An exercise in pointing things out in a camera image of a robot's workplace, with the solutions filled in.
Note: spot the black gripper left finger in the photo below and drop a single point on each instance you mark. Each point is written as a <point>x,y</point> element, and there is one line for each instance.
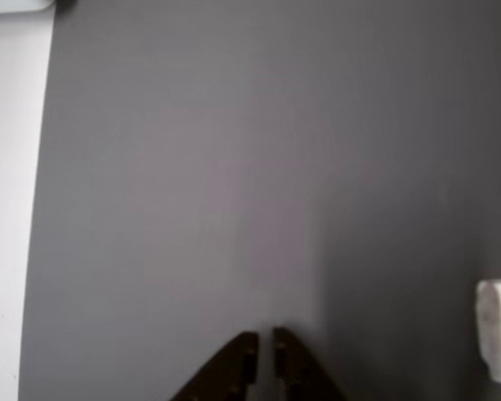
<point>229,372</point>

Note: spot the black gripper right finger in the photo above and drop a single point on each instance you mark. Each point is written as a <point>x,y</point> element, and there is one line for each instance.
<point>300,372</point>

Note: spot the white rectangular block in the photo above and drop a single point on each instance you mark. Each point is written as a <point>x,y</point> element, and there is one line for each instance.
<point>499,330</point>

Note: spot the grey table mat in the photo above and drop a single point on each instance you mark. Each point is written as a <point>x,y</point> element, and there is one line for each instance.
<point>234,167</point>

